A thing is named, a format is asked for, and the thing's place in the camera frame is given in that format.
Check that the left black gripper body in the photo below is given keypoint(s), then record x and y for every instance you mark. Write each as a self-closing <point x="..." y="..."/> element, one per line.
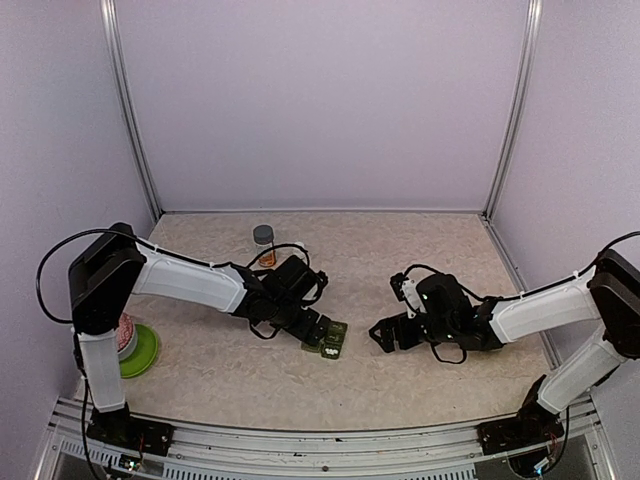
<point x="303" y="330"/>

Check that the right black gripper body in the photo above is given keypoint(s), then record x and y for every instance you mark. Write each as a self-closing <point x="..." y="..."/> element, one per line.
<point x="409" y="339"/>

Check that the green weekly pill organizer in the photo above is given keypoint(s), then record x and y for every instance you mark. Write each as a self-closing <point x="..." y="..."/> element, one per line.
<point x="334" y="338"/>

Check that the orange pill bottle grey cap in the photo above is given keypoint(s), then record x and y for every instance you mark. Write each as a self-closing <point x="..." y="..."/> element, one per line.
<point x="263" y="236"/>

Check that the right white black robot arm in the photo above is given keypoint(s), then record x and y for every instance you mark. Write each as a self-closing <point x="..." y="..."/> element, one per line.
<point x="440" y="310"/>

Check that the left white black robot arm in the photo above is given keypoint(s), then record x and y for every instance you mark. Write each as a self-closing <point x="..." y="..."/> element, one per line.
<point x="119" y="264"/>

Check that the green plate left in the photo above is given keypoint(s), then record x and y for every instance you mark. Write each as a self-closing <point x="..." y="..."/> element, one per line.
<point x="140" y="352"/>

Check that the red patterned round tin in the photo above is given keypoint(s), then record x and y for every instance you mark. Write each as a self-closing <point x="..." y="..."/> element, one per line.
<point x="126" y="336"/>

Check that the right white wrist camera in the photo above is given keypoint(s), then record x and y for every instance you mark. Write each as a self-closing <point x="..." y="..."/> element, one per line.
<point x="405" y="291"/>

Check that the front aluminium rail base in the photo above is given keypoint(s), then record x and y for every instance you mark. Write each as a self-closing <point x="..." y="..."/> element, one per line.
<point x="206" y="451"/>

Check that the right aluminium frame post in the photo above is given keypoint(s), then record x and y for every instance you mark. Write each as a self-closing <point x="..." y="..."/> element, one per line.
<point x="516" y="111"/>

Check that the aluminium frame post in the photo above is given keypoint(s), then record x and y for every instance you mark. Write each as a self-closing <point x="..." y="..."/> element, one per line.
<point x="516" y="111"/>
<point x="109" y="16"/>

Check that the left aluminium frame post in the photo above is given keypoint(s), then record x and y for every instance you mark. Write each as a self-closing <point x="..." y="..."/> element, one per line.
<point x="109" y="16"/>

